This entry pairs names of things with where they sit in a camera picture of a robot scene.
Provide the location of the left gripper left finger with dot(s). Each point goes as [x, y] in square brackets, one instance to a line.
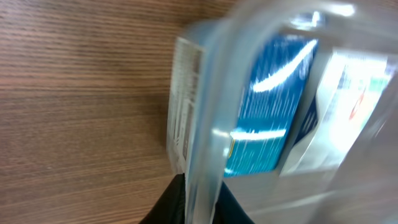
[170, 207]

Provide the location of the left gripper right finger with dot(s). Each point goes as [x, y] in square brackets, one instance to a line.
[228, 210]

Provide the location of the blue medicine box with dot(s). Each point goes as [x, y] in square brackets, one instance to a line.
[277, 79]

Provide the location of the clear plastic container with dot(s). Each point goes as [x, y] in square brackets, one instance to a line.
[211, 67]

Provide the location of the white medicine box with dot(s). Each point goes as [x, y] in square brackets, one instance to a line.
[342, 93]

